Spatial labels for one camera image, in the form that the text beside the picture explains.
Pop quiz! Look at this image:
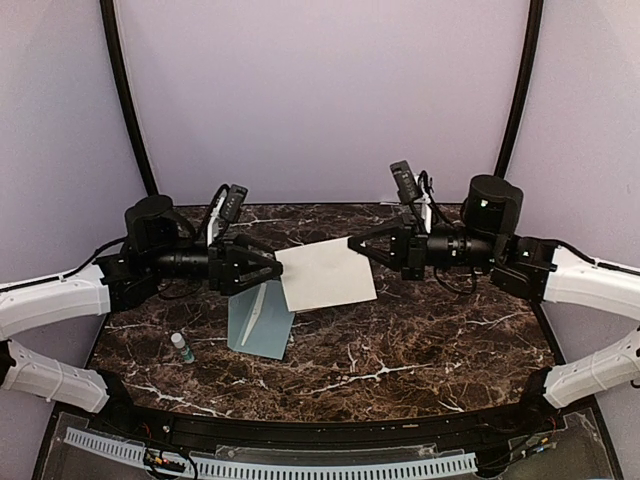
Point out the white paper sheet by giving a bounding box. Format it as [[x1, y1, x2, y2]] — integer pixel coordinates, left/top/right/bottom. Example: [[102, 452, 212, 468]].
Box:
[[275, 237, 377, 312]]

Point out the small glue stick bottle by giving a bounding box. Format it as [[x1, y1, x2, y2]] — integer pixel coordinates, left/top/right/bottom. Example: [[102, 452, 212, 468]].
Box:
[[171, 332, 195, 364]]

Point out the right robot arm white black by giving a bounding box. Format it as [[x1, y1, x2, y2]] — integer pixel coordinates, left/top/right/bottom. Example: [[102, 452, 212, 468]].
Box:
[[348, 163, 639, 319]]

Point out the black frame post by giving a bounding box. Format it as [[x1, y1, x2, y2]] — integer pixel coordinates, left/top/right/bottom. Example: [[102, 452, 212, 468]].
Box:
[[99, 0, 159, 196], [493, 0, 545, 179]]

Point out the left black frame post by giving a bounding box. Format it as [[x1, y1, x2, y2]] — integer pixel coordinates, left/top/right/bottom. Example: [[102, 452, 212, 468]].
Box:
[[99, 0, 159, 196]]

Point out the light blue envelope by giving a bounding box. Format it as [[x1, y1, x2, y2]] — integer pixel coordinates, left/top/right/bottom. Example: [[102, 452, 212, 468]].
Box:
[[227, 280, 295, 360]]

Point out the right black frame post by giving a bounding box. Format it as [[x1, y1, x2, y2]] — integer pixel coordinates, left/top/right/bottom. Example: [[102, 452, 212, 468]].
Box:
[[493, 0, 545, 179]]

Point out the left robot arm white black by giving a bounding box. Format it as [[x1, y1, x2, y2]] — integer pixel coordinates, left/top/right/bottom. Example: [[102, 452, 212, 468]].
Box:
[[1, 186, 283, 436]]

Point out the white slotted cable duct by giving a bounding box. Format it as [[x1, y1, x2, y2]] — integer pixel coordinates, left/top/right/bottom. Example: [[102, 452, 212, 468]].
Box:
[[64, 428, 478, 480]]

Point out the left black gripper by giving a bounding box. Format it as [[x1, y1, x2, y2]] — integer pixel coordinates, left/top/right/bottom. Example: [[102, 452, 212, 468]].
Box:
[[146, 233, 284, 297]]

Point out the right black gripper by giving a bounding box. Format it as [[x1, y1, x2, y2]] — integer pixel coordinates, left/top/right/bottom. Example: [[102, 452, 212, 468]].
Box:
[[348, 211, 502, 280]]

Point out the black front table rail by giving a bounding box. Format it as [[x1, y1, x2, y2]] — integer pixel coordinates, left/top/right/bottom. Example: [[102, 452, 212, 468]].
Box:
[[90, 403, 553, 451]]

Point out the white letter paper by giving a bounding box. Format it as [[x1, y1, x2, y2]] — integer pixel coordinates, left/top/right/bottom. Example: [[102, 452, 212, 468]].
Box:
[[241, 283, 267, 346]]

